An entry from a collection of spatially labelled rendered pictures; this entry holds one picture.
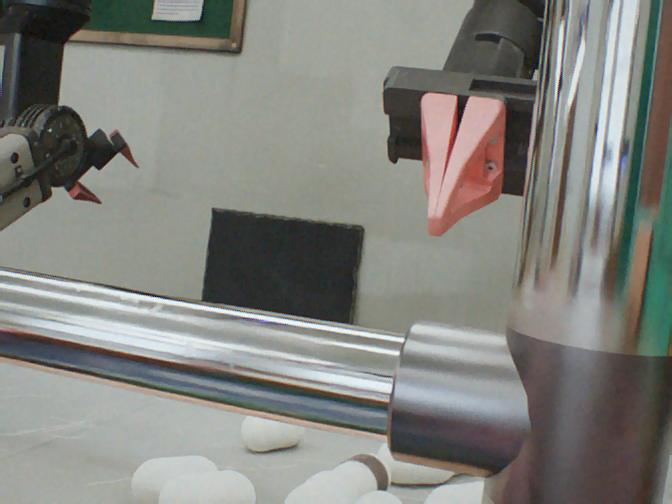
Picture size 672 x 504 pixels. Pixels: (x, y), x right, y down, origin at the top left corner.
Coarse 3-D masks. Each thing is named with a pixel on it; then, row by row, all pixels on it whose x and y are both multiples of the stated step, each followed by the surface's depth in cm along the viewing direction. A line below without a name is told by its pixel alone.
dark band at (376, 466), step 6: (354, 456) 34; (360, 456) 34; (366, 456) 34; (372, 456) 34; (342, 462) 34; (366, 462) 34; (372, 462) 34; (378, 462) 34; (372, 468) 34; (378, 468) 34; (384, 468) 34; (378, 474) 34; (384, 474) 34; (378, 480) 33; (384, 480) 34; (378, 486) 33; (384, 486) 34
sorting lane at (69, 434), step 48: (0, 384) 45; (48, 384) 46; (96, 384) 48; (0, 432) 38; (48, 432) 38; (96, 432) 39; (144, 432) 40; (192, 432) 41; (240, 432) 42; (0, 480) 32; (48, 480) 33; (96, 480) 33; (288, 480) 36; (480, 480) 39
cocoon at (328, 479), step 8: (320, 472) 31; (328, 472) 31; (336, 472) 32; (312, 480) 31; (320, 480) 31; (328, 480) 31; (336, 480) 31; (344, 480) 31; (296, 488) 30; (304, 488) 30; (312, 488) 30; (320, 488) 30; (328, 488) 30; (336, 488) 30; (344, 488) 31; (352, 488) 31; (288, 496) 30; (296, 496) 29; (304, 496) 29; (312, 496) 29; (320, 496) 29; (328, 496) 30; (336, 496) 30; (344, 496) 30; (352, 496) 31
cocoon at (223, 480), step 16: (176, 480) 29; (192, 480) 29; (208, 480) 30; (224, 480) 30; (240, 480) 30; (160, 496) 29; (176, 496) 29; (192, 496) 29; (208, 496) 29; (224, 496) 30; (240, 496) 30
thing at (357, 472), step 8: (376, 456) 35; (344, 464) 33; (352, 464) 33; (360, 464) 33; (384, 464) 35; (344, 472) 33; (352, 472) 33; (360, 472) 33; (368, 472) 33; (352, 480) 33; (360, 480) 33; (368, 480) 33; (376, 480) 33; (360, 488) 33; (368, 488) 33; (376, 488) 33; (360, 496) 33
